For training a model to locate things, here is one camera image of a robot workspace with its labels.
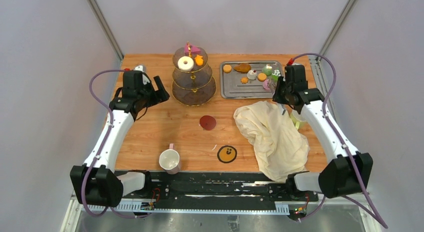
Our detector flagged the metal tongs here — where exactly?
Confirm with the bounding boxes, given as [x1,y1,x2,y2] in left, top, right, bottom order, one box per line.
[268,76,287,116]

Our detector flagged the green cake slice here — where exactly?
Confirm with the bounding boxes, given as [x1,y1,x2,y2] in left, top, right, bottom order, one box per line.
[271,69,282,82]

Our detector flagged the green cupcake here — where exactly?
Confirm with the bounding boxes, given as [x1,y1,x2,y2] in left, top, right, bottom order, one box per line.
[262,64,274,76]

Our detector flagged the metal baking tray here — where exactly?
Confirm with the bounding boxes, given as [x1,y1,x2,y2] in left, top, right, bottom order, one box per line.
[219,61,273,99]

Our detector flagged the three-tier glass cake stand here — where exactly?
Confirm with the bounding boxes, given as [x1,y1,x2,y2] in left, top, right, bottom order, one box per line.
[172,42,216,106]

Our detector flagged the white cupcake with cherry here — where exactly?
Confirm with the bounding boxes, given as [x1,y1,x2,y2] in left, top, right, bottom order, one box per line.
[246,70,258,80]

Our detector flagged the white ring donut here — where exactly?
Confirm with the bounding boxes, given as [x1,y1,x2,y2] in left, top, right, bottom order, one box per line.
[177,56,195,72]

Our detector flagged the orange pastry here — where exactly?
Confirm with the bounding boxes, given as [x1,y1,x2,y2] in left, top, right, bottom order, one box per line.
[194,54,204,66]

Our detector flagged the purple pink eclair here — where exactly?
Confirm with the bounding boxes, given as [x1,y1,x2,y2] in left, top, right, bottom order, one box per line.
[184,44,202,56]

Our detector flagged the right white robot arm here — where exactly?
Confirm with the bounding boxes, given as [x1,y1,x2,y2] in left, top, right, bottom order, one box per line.
[272,65,373,200]

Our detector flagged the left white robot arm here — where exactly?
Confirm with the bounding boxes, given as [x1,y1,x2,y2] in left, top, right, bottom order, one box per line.
[70,65,170,207]

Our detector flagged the orange macaron middle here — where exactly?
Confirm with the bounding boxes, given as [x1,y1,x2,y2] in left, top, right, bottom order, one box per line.
[257,73,268,82]

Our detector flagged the orange macaron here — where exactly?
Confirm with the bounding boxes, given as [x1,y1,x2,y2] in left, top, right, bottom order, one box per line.
[222,64,233,73]
[257,73,268,82]

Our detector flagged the green mug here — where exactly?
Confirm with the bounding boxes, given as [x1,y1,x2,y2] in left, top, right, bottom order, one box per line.
[290,110,307,130]

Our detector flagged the small orange cookie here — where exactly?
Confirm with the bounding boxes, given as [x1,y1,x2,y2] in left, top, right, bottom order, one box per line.
[240,77,249,84]

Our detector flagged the brown croissant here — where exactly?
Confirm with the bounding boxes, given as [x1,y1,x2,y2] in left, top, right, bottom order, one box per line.
[233,63,252,73]

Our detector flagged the red round coaster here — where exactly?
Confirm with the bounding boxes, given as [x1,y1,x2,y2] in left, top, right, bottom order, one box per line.
[199,115,217,131]

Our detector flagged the cream cloth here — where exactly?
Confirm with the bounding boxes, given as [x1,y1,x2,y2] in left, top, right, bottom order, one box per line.
[233,101,310,182]

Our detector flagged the orange macaron top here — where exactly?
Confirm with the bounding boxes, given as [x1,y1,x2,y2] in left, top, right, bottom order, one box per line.
[222,64,233,73]

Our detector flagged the pink mug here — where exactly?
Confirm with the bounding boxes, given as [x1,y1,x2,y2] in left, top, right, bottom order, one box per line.
[158,143,182,174]

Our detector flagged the yellow smiley coaster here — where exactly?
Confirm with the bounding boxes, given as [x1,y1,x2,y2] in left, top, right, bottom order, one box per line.
[217,145,238,163]

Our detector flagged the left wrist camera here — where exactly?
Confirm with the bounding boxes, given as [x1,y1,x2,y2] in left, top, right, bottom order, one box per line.
[133,65,151,85]

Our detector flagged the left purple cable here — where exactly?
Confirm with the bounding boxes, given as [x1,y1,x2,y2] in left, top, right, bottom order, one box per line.
[80,68,153,219]

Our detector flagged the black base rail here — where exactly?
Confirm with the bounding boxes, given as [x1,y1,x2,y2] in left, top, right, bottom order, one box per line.
[115,170,319,213]

